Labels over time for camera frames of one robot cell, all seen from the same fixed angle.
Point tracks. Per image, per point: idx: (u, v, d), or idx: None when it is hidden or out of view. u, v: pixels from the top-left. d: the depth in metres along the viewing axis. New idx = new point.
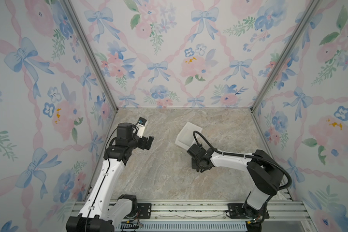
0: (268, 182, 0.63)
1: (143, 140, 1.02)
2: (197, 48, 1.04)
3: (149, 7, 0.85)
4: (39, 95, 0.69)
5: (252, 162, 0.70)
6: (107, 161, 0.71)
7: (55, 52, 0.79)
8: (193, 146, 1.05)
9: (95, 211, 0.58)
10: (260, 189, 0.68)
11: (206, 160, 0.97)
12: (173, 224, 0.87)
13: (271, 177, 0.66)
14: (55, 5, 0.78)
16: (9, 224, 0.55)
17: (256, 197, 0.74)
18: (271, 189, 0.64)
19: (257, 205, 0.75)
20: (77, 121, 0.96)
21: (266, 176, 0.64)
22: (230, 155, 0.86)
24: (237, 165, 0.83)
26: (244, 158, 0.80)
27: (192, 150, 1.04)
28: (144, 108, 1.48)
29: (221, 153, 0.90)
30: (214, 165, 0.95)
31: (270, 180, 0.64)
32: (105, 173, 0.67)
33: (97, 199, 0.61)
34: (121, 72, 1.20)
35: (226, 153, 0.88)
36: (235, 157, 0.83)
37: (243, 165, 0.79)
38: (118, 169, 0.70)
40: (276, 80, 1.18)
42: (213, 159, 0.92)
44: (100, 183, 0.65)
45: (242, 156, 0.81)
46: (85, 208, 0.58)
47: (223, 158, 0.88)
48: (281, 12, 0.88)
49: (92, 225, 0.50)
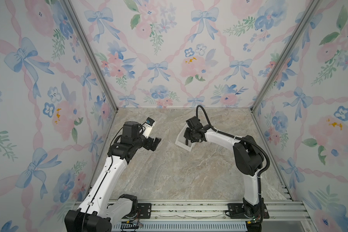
0: (246, 163, 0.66)
1: (149, 140, 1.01)
2: (197, 48, 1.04)
3: (149, 7, 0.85)
4: (39, 95, 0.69)
5: (239, 143, 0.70)
6: (110, 158, 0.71)
7: (55, 52, 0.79)
8: (194, 117, 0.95)
9: (94, 208, 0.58)
10: (238, 167, 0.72)
11: (200, 133, 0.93)
12: (173, 224, 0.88)
13: (251, 159, 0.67)
14: (55, 5, 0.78)
16: (9, 224, 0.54)
17: (248, 188, 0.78)
18: (248, 169, 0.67)
19: (252, 200, 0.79)
20: (77, 122, 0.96)
21: (246, 158, 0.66)
22: (224, 135, 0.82)
24: (227, 144, 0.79)
26: (234, 138, 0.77)
27: (191, 120, 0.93)
28: (143, 108, 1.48)
29: (215, 130, 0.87)
30: (207, 139, 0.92)
31: (249, 161, 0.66)
32: (107, 170, 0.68)
33: (97, 195, 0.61)
34: (121, 72, 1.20)
35: (220, 132, 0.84)
36: (226, 137, 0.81)
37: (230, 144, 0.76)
38: (120, 167, 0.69)
40: (276, 80, 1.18)
42: (207, 133, 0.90)
44: (101, 180, 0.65)
45: (232, 137, 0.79)
46: (84, 203, 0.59)
47: (216, 135, 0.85)
48: (281, 12, 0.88)
49: (89, 221, 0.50)
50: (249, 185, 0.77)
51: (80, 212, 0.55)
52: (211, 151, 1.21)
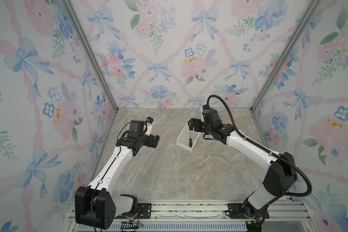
0: (281, 186, 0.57)
1: (151, 138, 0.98)
2: (197, 48, 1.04)
3: (149, 7, 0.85)
4: (38, 95, 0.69)
5: (275, 162, 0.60)
6: (118, 147, 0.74)
7: (55, 52, 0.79)
8: (214, 112, 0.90)
9: (103, 185, 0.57)
10: (266, 187, 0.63)
11: (220, 133, 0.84)
12: (173, 224, 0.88)
13: (286, 181, 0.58)
14: (55, 6, 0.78)
16: (9, 224, 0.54)
17: (259, 196, 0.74)
18: (279, 192, 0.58)
19: (256, 205, 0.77)
20: (77, 122, 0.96)
21: (282, 180, 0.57)
22: (254, 145, 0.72)
24: (255, 157, 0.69)
26: (268, 154, 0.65)
27: (212, 114, 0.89)
28: (143, 109, 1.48)
29: (243, 137, 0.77)
30: (227, 143, 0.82)
31: (284, 184, 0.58)
32: (115, 157, 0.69)
33: (106, 176, 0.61)
34: (121, 72, 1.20)
35: (249, 140, 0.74)
36: (258, 149, 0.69)
37: (263, 160, 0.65)
38: (127, 156, 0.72)
40: (276, 80, 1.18)
42: (230, 137, 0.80)
44: (109, 164, 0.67)
45: (267, 151, 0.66)
46: (94, 181, 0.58)
47: (243, 143, 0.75)
48: (281, 12, 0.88)
49: (98, 196, 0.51)
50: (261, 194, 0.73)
51: (90, 189, 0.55)
52: (211, 151, 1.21)
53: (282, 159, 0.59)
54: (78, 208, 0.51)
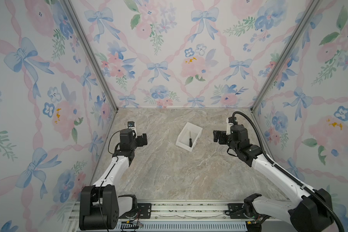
0: (312, 227, 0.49)
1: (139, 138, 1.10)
2: (197, 48, 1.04)
3: (149, 7, 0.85)
4: (38, 95, 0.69)
5: (307, 198, 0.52)
6: (115, 157, 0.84)
7: (55, 52, 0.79)
8: (243, 130, 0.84)
9: (108, 182, 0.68)
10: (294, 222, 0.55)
11: (246, 154, 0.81)
12: (173, 224, 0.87)
13: (320, 222, 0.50)
14: (55, 6, 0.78)
16: (9, 224, 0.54)
17: (268, 208, 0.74)
18: None
19: (259, 210, 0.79)
20: (77, 122, 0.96)
21: (314, 221, 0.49)
22: (283, 174, 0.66)
24: (284, 188, 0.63)
26: (300, 187, 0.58)
27: (240, 133, 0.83)
28: (143, 109, 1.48)
29: (271, 163, 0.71)
30: (253, 166, 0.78)
31: (317, 225, 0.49)
32: (114, 163, 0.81)
33: (108, 176, 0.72)
34: (121, 72, 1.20)
35: (278, 167, 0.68)
36: (288, 179, 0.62)
37: (293, 193, 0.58)
38: (125, 162, 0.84)
40: (276, 80, 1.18)
42: (257, 161, 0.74)
44: (110, 168, 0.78)
45: (299, 184, 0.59)
46: (98, 181, 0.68)
47: (271, 169, 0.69)
48: (281, 12, 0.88)
49: (105, 191, 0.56)
50: (273, 208, 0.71)
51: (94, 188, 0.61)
52: (211, 151, 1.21)
53: (316, 196, 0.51)
54: (84, 206, 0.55)
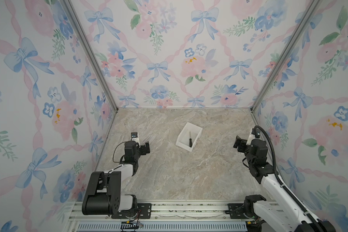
0: None
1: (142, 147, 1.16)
2: (197, 48, 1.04)
3: (149, 7, 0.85)
4: (38, 95, 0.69)
5: (306, 224, 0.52)
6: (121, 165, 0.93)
7: (55, 52, 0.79)
8: (264, 148, 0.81)
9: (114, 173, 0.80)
10: None
11: (257, 171, 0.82)
12: (173, 224, 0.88)
13: None
14: (55, 6, 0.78)
16: (9, 224, 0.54)
17: (267, 214, 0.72)
18: None
19: (257, 211, 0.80)
20: (77, 122, 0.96)
21: None
22: (289, 196, 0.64)
24: (287, 210, 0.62)
26: (304, 213, 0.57)
27: (259, 149, 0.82)
28: (143, 109, 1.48)
29: (281, 183, 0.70)
30: (262, 182, 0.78)
31: None
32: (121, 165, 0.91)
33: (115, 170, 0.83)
34: (121, 72, 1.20)
35: (286, 190, 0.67)
36: (293, 202, 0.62)
37: (294, 216, 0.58)
38: (130, 170, 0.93)
40: (276, 80, 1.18)
42: (266, 178, 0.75)
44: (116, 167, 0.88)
45: (303, 209, 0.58)
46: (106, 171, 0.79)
47: (278, 190, 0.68)
48: (281, 12, 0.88)
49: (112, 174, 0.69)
50: (271, 218, 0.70)
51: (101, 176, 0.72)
52: (211, 152, 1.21)
53: (318, 226, 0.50)
54: (93, 186, 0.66)
